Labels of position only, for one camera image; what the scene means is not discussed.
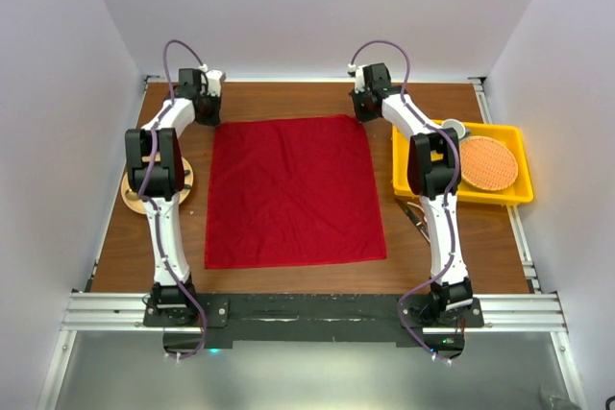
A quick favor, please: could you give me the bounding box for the red cloth napkin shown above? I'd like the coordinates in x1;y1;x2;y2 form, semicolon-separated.
205;115;387;269

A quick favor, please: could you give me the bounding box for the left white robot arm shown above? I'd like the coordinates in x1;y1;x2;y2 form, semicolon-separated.
125;65;226;291

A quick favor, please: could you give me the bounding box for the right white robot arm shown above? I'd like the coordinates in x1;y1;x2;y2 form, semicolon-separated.
348;63;472;326

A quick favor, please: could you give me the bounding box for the white cup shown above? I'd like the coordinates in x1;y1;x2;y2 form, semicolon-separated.
441;118;471;142

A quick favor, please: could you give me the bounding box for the silver fork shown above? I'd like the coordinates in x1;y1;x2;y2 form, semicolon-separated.
406;202;427;225

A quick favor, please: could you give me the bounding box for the round wooden plate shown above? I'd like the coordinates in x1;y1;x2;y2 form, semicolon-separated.
119;157;195;215

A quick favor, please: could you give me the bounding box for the silver knife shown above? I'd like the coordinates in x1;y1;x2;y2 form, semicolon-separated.
395;198;431;242

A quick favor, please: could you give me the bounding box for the orange woven coaster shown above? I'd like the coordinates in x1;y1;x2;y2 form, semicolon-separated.
459;136;519;192

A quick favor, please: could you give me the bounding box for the yellow plastic tray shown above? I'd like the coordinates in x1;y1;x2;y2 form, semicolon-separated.
391;119;535;208

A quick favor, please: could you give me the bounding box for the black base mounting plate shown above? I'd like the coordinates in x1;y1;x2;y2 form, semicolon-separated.
142;294;485;358

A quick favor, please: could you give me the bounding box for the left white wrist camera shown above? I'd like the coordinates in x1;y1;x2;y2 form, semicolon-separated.
197;64;226;98

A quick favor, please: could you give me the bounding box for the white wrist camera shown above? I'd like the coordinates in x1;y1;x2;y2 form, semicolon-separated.
347;63;366;94
197;64;226;98

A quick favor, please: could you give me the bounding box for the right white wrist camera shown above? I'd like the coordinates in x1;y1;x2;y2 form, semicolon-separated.
347;63;366;94

